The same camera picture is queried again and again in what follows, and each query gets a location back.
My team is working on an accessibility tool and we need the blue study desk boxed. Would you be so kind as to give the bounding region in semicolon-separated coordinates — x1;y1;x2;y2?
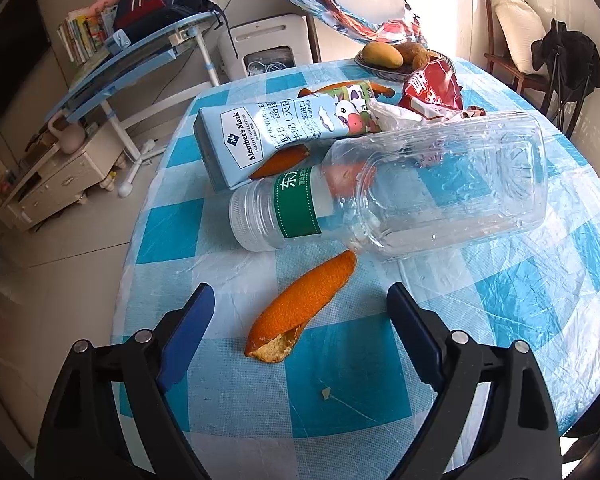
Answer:
45;10;228;200

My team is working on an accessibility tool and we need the wooden chair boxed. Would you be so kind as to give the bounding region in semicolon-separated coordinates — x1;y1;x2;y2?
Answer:
475;0;551;96

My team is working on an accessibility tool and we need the colourful printed cloth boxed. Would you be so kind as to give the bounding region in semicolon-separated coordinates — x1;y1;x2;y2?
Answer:
280;0;428;46

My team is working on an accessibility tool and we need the clear plastic jar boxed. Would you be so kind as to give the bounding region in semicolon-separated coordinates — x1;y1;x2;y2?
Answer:
322;111;548;262

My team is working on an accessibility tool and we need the light blue milk carton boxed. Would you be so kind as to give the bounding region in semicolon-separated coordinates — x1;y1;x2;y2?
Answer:
193;100;342;192

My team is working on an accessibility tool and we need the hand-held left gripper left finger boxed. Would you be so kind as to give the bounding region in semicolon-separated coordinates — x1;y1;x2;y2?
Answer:
34;282;216;480

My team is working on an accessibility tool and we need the white pillow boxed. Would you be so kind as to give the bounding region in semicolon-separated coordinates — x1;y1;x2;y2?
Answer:
490;0;548;76

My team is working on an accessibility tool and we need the white plastic bag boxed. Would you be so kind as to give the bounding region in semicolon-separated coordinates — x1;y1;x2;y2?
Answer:
367;99;426;134

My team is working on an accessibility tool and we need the small orange peel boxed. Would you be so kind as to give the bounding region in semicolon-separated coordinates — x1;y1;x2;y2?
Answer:
250;144;312;180

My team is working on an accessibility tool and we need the fruit plate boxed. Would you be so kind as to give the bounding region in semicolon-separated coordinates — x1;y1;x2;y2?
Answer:
354;49;453;83

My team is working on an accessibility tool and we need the cream drawer cabinet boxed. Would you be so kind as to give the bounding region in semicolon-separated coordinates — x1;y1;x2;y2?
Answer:
0;132;126;231

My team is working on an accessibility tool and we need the green label plastic bottle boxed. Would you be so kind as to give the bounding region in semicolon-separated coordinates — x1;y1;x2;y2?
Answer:
228;164;376;252

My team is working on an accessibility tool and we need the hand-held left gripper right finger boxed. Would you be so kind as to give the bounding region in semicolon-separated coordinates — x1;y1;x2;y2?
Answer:
386;282;566;480

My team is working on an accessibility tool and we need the blue checked tablecloth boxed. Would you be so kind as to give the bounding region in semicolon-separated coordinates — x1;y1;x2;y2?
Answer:
111;57;600;480

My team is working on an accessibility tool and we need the pink kettlebell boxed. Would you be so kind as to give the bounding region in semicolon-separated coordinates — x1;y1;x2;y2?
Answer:
47;112;87;155

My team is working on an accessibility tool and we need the black garment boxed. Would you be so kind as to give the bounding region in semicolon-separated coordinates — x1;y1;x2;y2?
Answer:
530;19;600;133

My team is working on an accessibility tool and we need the red snack packet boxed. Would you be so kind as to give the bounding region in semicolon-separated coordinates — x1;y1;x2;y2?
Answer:
397;57;465;121

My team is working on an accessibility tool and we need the yellow mango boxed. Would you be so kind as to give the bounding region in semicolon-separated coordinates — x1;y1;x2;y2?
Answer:
361;42;405;69

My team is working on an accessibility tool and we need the row of books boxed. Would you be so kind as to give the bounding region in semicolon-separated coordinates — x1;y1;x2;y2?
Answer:
56;4;118;66

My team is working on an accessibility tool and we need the long orange peel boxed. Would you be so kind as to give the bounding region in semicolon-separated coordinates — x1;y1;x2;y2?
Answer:
245;249;358;364

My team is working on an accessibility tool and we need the black television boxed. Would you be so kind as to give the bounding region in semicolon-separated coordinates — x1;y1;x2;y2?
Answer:
0;0;52;133

